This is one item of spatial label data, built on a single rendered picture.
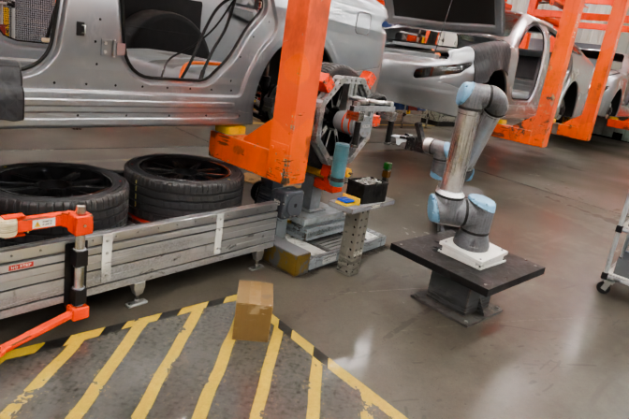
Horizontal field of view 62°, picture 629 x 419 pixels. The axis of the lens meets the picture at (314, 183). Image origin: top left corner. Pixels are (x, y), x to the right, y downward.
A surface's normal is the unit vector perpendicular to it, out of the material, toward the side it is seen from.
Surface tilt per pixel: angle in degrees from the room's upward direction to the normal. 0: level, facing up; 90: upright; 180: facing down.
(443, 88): 91
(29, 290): 90
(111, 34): 90
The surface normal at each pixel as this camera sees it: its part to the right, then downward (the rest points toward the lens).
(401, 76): -0.59, 0.09
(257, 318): 0.07, 0.27
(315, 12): 0.74, 0.28
